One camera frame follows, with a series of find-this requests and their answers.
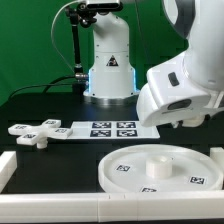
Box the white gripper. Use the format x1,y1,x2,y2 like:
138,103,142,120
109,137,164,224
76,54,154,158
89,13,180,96
137,84,224,127

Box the black cables on table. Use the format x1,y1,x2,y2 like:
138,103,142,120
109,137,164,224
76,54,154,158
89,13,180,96
7,75,87,101

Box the white U-shaped border frame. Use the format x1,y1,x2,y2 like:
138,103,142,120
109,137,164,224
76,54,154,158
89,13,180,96
0,148,224,224

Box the grey camera cable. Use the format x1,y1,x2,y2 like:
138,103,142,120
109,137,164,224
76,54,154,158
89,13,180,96
50,0,83,76

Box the white marker tag plate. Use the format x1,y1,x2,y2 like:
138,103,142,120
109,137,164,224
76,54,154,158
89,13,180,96
70,121,160,140

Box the white round table top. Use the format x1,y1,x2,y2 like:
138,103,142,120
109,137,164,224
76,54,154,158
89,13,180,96
98,144,224,193

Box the white cross-shaped table base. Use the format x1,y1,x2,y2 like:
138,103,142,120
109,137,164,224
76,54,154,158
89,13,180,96
8,119,73,149

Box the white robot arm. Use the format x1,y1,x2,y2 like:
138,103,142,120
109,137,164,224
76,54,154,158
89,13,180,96
84,0,224,127

